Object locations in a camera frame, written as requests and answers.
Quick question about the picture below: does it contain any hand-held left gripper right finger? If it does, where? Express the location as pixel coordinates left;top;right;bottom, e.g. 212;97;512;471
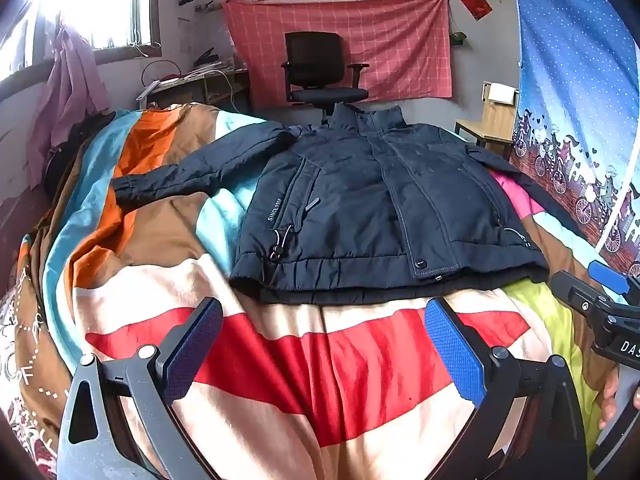
424;296;588;480

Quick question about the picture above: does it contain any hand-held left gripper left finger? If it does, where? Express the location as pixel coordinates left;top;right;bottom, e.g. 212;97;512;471
56;296;224;480

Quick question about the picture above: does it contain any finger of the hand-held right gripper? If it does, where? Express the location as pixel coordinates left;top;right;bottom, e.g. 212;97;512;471
587;260;640;306
550;270;618;323

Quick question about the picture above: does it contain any navy padded jacket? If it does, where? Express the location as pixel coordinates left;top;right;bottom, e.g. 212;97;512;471
111;104;585;306

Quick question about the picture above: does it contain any person's right hand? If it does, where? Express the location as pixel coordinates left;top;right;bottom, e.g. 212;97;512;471
599;367;640;428

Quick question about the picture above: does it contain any colourful striped blanket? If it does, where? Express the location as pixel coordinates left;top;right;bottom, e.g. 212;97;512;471
10;102;626;480

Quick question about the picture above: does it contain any brown patterned bedsheet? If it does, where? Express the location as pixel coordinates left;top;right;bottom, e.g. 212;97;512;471
0;235;76;480

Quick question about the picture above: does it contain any wooden side table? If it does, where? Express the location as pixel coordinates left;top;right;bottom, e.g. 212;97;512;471
454;80;518;161

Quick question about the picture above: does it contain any white box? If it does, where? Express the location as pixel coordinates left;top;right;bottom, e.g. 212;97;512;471
487;84;517;107

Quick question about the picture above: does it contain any blue printed curtain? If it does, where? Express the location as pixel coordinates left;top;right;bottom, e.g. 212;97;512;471
509;0;640;281

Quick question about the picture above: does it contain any dark cloth pile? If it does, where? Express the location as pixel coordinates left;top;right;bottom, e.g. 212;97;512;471
44;112;117;196

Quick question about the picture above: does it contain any wooden desk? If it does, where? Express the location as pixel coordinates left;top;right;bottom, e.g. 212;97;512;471
136;67;251;111

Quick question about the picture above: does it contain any pink curtain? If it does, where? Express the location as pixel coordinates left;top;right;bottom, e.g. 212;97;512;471
25;22;113;191

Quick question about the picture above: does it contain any black office chair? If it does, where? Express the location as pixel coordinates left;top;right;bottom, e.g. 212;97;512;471
281;31;371;122

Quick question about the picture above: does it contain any window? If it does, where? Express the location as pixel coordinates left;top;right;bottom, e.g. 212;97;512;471
0;0;163;81

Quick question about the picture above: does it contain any white cable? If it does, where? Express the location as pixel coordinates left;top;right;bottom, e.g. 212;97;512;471
219;67;240;107

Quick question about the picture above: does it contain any black wire loop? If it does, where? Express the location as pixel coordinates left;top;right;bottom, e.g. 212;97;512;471
141;60;183;88

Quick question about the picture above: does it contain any red checked wall cloth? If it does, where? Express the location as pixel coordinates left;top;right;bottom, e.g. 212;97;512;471
222;0;453;110

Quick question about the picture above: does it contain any red paper wall decoration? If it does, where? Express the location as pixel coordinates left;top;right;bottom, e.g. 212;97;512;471
457;0;493;21

